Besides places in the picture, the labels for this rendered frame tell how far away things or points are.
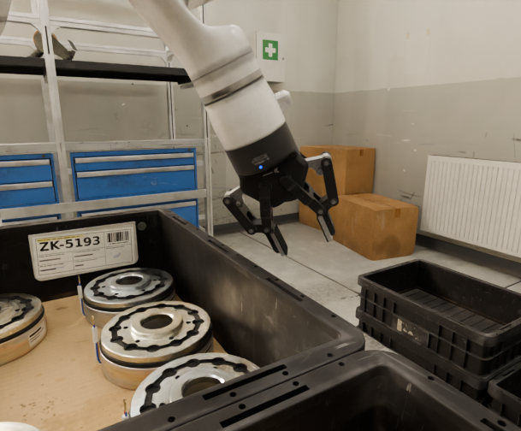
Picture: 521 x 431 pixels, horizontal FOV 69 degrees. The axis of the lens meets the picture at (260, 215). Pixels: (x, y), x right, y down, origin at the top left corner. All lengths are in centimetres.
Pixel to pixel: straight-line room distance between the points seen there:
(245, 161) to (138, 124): 285
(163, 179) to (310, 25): 232
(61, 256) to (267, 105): 32
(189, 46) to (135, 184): 201
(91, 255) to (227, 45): 31
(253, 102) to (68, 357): 31
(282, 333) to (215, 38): 27
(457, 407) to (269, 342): 16
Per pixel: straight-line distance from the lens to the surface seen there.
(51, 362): 43
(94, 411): 36
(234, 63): 39
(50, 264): 54
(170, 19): 39
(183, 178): 245
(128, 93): 322
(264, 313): 31
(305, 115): 397
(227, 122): 39
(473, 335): 101
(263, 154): 40
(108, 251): 54
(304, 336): 27
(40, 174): 230
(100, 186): 234
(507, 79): 316
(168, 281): 48
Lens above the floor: 105
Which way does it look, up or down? 14 degrees down
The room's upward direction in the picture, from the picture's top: straight up
